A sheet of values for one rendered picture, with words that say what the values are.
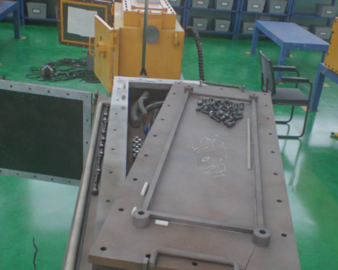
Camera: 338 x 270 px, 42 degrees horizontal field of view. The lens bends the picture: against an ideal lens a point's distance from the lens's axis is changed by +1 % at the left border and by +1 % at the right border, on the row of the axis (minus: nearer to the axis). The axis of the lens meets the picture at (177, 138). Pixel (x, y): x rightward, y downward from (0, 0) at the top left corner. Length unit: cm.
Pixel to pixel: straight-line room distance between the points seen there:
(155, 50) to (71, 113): 174
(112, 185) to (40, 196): 249
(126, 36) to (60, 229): 170
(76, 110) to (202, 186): 124
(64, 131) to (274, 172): 135
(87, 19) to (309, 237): 344
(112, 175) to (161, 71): 277
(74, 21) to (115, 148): 409
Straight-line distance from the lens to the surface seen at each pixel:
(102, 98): 221
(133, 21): 396
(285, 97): 504
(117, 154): 142
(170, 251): 98
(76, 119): 237
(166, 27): 398
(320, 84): 612
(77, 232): 123
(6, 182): 395
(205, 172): 132
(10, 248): 324
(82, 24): 544
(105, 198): 120
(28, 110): 246
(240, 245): 105
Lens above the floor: 199
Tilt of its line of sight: 25 degrees down
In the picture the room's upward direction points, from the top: 6 degrees clockwise
